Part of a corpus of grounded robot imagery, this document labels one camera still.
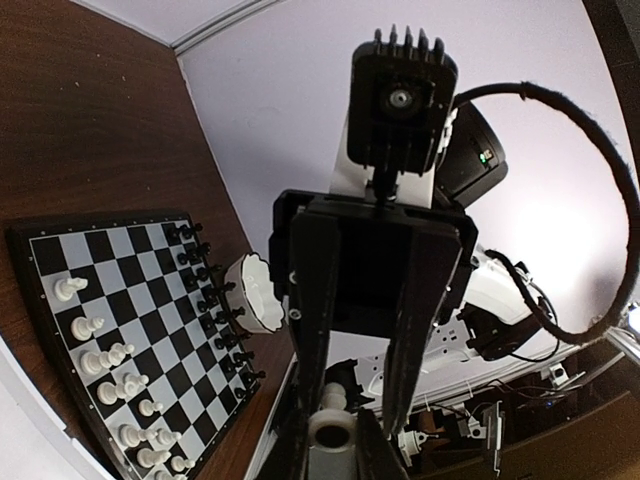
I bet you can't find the white rook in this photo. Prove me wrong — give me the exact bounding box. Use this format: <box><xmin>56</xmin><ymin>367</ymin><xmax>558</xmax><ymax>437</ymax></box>
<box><xmin>118</xmin><ymin>424</ymin><xmax>157</xmax><ymax>448</ymax></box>

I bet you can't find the right aluminium corner post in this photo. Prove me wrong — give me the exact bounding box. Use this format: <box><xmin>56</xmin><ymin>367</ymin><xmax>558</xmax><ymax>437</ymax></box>
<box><xmin>169</xmin><ymin>0</ymin><xmax>281</xmax><ymax>56</ymax></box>

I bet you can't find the white piece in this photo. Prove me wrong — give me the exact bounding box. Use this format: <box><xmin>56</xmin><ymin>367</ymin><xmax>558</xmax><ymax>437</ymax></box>
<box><xmin>54</xmin><ymin>277</ymin><xmax>89</xmax><ymax>302</ymax></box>

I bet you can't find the white pawn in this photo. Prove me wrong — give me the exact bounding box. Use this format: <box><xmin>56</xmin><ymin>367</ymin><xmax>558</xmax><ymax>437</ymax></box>
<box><xmin>138</xmin><ymin>399</ymin><xmax>164</xmax><ymax>417</ymax></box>

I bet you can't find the white scalloped bowl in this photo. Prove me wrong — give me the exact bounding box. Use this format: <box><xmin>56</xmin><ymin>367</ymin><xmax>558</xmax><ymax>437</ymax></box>
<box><xmin>224</xmin><ymin>252</ymin><xmax>285</xmax><ymax>334</ymax></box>

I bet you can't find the black white chess board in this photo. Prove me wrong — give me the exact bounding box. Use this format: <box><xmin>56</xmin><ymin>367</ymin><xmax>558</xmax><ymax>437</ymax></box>
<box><xmin>6</xmin><ymin>210</ymin><xmax>261</xmax><ymax>479</ymax></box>

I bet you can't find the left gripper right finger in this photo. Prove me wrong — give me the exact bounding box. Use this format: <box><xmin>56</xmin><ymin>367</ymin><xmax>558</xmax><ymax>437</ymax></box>
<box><xmin>355</xmin><ymin>408</ymin><xmax>409</xmax><ymax>480</ymax></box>

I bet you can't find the white piece placed later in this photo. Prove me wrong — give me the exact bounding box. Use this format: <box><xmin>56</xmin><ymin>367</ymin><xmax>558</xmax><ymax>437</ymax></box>
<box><xmin>80</xmin><ymin>343</ymin><xmax>136</xmax><ymax>375</ymax></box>

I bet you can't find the white piece passed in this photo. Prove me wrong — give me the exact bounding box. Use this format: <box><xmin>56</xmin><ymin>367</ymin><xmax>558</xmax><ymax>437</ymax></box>
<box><xmin>70</xmin><ymin>317</ymin><xmax>105</xmax><ymax>341</ymax></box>

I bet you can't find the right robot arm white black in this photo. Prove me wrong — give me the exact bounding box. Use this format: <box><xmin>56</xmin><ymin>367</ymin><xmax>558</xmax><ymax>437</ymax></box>
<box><xmin>269</xmin><ymin>107</ymin><xmax>535</xmax><ymax>434</ymax></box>

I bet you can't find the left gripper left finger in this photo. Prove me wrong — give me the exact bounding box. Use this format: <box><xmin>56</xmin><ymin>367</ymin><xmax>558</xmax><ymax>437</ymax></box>
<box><xmin>259</xmin><ymin>359</ymin><xmax>324</xmax><ymax>479</ymax></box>

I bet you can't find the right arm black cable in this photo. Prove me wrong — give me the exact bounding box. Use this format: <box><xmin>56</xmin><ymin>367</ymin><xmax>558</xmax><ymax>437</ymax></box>
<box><xmin>452</xmin><ymin>80</ymin><xmax>640</xmax><ymax>349</ymax></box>

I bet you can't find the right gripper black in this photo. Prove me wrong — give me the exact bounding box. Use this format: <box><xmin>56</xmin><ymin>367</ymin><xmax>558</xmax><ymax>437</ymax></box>
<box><xmin>269</xmin><ymin>190</ymin><xmax>478</xmax><ymax>435</ymax></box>

